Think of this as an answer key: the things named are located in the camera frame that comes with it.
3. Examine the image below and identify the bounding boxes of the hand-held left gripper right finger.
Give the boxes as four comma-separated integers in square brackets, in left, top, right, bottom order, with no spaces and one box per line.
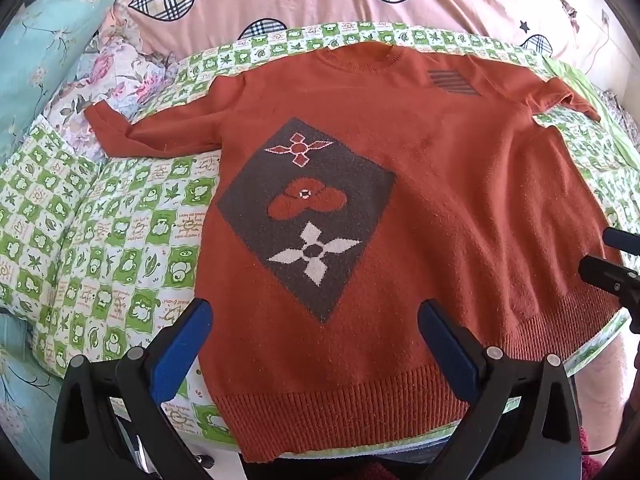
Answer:
[417,299,583,480]

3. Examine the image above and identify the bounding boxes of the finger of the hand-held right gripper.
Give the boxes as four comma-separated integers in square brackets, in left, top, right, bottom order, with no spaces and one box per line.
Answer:
[601,226,640,257]
[578,255,640,333]

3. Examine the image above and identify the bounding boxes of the teal floral bed sheet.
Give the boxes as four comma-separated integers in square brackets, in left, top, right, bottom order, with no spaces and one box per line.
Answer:
[0,310,66,441]

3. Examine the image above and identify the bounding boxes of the green checked pillow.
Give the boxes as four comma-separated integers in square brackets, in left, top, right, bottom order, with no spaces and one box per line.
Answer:
[0,112,108,321]

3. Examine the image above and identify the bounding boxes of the dark red cloth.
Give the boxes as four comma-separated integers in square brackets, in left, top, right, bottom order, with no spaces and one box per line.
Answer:
[345,460,401,480]

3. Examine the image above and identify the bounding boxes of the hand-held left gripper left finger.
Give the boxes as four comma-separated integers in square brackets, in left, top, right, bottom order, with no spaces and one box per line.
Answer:
[50,298,216,480]

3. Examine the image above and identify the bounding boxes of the green checked blanket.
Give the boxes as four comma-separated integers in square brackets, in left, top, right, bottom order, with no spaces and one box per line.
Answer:
[0,20,640,461]

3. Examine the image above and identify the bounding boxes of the orange knit sweater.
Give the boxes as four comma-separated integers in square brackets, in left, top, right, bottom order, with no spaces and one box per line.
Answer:
[85,42,626,463]

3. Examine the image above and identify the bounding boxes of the teal floral pillow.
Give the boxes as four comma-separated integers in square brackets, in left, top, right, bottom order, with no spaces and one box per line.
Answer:
[0,0,138,158]

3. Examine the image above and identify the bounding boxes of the purple floral pillow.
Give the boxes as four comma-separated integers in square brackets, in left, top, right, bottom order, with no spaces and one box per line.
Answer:
[42,35,211,161]

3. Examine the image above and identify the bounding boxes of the light green cloth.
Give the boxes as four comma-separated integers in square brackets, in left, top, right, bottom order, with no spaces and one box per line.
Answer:
[542,55,640,171]

